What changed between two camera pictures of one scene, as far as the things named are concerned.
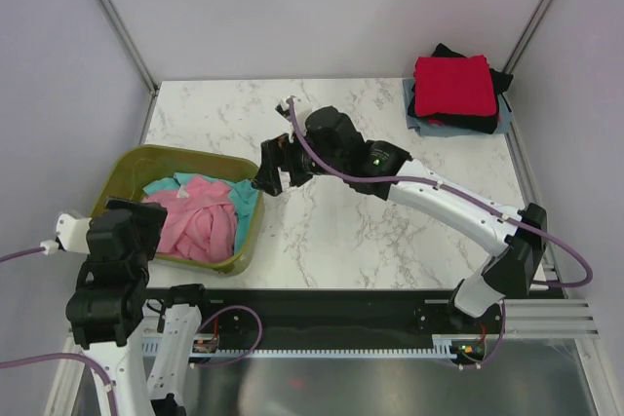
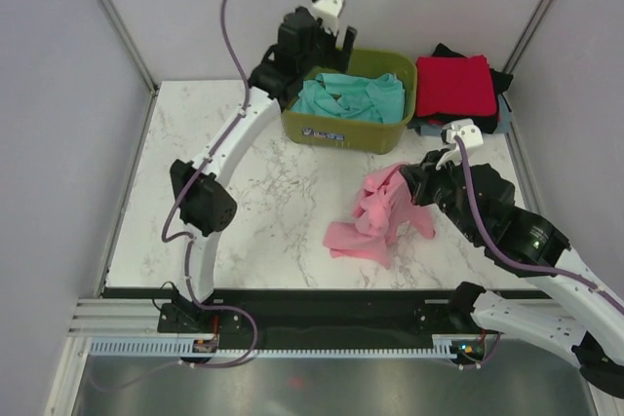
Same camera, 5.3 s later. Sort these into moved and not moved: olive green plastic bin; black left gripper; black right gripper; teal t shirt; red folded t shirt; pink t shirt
Moved: black right gripper; pink t shirt; teal t shirt; olive green plastic bin; black left gripper
Not moved: red folded t shirt
